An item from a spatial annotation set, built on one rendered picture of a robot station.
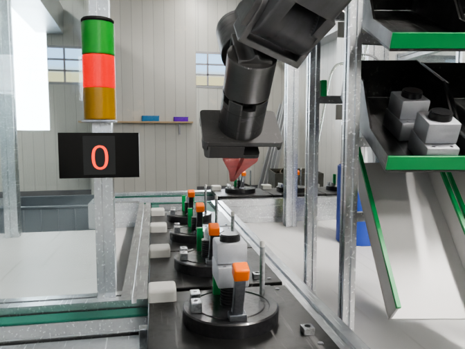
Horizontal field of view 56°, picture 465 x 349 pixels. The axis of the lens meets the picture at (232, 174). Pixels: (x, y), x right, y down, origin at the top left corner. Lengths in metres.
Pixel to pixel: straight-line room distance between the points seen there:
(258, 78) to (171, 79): 8.15
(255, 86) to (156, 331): 0.35
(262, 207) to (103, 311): 1.19
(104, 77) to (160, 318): 0.37
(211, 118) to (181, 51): 8.16
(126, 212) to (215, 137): 1.29
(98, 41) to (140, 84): 7.87
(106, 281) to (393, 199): 0.50
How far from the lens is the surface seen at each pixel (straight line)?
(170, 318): 0.68
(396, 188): 0.78
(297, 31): 0.47
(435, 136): 0.64
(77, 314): 0.79
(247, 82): 0.50
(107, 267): 0.78
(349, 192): 0.71
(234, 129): 0.54
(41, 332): 0.78
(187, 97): 8.63
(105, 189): 0.75
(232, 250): 0.62
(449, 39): 0.66
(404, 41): 0.64
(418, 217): 0.76
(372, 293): 1.13
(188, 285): 0.80
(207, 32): 9.37
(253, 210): 1.86
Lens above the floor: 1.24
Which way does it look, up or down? 5 degrees down
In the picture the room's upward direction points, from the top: straight up
